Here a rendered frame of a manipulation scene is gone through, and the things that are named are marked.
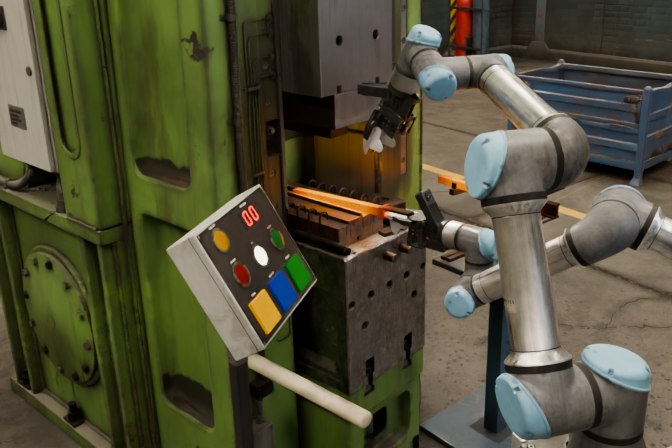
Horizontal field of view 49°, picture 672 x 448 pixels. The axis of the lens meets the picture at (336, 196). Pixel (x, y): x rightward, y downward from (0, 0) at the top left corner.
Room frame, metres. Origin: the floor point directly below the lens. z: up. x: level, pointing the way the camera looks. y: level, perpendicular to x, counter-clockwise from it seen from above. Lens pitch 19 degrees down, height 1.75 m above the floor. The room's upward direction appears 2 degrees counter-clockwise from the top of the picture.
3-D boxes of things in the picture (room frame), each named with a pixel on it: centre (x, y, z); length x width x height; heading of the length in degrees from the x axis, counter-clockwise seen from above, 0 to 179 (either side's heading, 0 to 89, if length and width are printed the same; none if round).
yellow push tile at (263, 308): (1.40, 0.16, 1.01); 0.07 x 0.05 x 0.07; 162
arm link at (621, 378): (1.11, -0.48, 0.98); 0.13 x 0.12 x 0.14; 104
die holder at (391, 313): (2.19, 0.05, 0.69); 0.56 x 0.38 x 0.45; 47
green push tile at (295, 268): (1.59, 0.10, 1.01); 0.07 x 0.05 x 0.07; 162
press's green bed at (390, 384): (2.19, 0.05, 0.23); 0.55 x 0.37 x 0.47; 47
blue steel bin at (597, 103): (5.73, -2.10, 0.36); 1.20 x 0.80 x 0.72; 42
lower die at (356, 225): (2.14, 0.08, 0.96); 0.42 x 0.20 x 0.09; 47
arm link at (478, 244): (1.75, -0.37, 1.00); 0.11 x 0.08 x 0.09; 47
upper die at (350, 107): (2.14, 0.08, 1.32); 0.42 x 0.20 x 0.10; 47
